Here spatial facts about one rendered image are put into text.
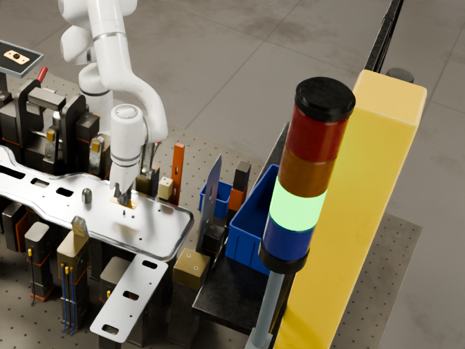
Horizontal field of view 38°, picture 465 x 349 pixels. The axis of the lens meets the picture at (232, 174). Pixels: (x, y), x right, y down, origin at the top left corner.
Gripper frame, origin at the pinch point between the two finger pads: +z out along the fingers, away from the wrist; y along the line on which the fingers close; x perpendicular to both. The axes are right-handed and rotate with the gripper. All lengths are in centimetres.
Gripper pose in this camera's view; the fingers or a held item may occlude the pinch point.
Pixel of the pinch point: (124, 195)
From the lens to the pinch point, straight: 205.0
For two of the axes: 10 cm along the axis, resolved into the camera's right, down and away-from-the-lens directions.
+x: 9.3, 3.2, -1.7
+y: -3.4, 6.1, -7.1
